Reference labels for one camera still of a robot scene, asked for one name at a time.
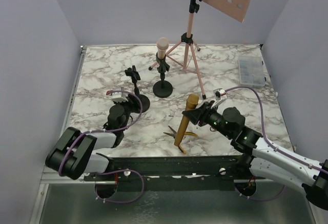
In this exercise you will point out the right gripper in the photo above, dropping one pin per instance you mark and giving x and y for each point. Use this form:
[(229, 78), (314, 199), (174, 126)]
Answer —
[(203, 114)]

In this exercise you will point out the gold toy microphone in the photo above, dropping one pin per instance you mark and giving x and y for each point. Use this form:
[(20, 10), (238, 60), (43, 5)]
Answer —
[(191, 103)]

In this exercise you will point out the pink toy microphone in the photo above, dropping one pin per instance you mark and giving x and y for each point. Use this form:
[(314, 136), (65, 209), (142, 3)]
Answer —
[(162, 45)]

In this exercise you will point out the black mic stand front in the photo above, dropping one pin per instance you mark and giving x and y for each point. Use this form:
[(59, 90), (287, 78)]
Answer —
[(135, 77)]

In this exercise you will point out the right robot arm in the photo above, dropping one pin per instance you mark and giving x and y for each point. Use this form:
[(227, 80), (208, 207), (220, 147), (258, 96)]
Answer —
[(267, 159)]

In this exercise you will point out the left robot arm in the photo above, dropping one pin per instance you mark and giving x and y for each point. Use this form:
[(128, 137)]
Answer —
[(73, 154)]

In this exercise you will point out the clear plastic parts box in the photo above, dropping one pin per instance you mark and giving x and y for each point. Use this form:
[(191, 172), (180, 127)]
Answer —
[(250, 70)]

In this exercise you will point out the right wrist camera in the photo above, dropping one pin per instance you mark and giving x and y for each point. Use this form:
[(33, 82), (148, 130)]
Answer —
[(220, 96)]

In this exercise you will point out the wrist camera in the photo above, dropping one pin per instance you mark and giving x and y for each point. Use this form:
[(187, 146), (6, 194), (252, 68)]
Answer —
[(220, 96), (117, 96)]

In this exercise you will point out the yellow handled pliers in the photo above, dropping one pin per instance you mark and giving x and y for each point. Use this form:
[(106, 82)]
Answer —
[(174, 133)]

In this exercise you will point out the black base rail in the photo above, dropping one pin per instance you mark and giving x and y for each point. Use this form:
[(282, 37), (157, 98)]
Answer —
[(184, 173)]

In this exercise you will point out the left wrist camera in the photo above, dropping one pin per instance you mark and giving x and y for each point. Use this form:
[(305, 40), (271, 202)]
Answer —
[(117, 96)]

